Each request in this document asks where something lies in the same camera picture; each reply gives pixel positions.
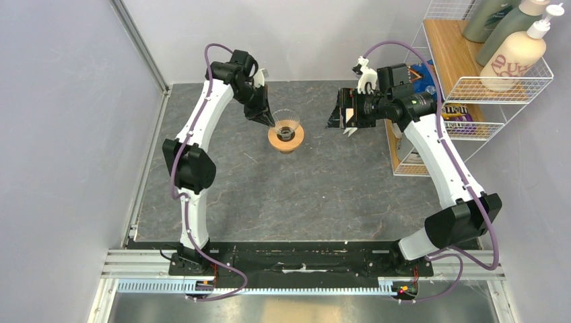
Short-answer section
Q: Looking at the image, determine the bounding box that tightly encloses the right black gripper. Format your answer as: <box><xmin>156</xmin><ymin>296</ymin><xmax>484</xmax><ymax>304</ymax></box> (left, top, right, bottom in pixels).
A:
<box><xmin>325</xmin><ymin>87</ymin><xmax>392</xmax><ymax>129</ymax></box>

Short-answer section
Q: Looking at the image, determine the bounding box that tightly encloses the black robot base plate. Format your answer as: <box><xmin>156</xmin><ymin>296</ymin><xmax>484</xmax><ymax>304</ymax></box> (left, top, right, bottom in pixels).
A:
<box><xmin>168</xmin><ymin>241</ymin><xmax>434</xmax><ymax>289</ymax></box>

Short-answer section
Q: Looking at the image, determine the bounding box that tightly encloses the clear glass dripper cone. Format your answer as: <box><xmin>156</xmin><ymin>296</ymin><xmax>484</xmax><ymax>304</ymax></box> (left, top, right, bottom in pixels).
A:
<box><xmin>271</xmin><ymin>109</ymin><xmax>300</xmax><ymax>137</ymax></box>

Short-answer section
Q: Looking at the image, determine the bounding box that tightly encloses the blue Doritos chip bag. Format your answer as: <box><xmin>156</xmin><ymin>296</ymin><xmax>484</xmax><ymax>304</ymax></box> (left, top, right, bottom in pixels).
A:
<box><xmin>407</xmin><ymin>59</ymin><xmax>444</xmax><ymax>102</ymax></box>

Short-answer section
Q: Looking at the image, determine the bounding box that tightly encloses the aluminium frame rail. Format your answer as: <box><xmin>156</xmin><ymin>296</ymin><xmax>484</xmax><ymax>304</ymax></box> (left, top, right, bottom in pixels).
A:
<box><xmin>89</xmin><ymin>242</ymin><xmax>518</xmax><ymax>322</ymax></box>

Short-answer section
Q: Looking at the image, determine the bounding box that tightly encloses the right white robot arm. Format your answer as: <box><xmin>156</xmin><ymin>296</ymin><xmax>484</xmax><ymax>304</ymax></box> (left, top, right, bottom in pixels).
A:
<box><xmin>327</xmin><ymin>58</ymin><xmax>502</xmax><ymax>275</ymax></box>

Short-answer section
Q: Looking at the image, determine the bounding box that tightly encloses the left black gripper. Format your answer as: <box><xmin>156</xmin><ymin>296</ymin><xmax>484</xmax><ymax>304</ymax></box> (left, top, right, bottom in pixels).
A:
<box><xmin>232</xmin><ymin>83</ymin><xmax>275</xmax><ymax>128</ymax></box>

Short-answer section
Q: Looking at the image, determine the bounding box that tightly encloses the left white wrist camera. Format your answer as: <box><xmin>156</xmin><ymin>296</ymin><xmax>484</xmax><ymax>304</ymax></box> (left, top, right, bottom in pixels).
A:
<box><xmin>253</xmin><ymin>69</ymin><xmax>269</xmax><ymax>88</ymax></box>

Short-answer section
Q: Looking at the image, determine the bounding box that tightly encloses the green bottle beige cap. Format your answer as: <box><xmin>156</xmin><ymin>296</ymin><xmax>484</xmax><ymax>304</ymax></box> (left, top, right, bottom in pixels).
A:
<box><xmin>475</xmin><ymin>0</ymin><xmax>550</xmax><ymax>67</ymax></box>

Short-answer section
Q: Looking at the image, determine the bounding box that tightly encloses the cream pump lotion bottle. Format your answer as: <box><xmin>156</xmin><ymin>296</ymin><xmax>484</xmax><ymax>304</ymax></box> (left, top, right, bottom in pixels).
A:
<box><xmin>479</xmin><ymin>3</ymin><xmax>564</xmax><ymax>92</ymax></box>

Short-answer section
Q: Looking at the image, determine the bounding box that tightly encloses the dark green bottle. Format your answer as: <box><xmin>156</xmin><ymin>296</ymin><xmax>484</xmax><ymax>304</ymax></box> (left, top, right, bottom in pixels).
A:
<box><xmin>463</xmin><ymin>0</ymin><xmax>519</xmax><ymax>44</ymax></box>

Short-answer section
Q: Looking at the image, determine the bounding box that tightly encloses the round wooden dripper stand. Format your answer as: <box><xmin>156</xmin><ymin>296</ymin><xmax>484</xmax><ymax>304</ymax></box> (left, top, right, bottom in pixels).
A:
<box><xmin>267</xmin><ymin>126</ymin><xmax>305</xmax><ymax>154</ymax></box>

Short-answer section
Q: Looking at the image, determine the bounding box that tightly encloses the white wire shelf rack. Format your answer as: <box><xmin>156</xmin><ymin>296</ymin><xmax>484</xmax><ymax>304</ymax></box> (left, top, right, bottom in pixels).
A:
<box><xmin>412</xmin><ymin>1</ymin><xmax>553</xmax><ymax>162</ymax></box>

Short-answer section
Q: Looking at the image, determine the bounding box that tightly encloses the yellow M&M's candy bag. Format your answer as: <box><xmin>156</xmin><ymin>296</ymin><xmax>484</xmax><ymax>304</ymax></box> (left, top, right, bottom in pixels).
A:
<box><xmin>441</xmin><ymin>103</ymin><xmax>476</xmax><ymax>137</ymax></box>

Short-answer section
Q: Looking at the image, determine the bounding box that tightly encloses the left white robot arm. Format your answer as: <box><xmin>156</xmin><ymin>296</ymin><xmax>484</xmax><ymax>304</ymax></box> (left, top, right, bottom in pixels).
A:
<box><xmin>162</xmin><ymin>50</ymin><xmax>275</xmax><ymax>275</ymax></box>

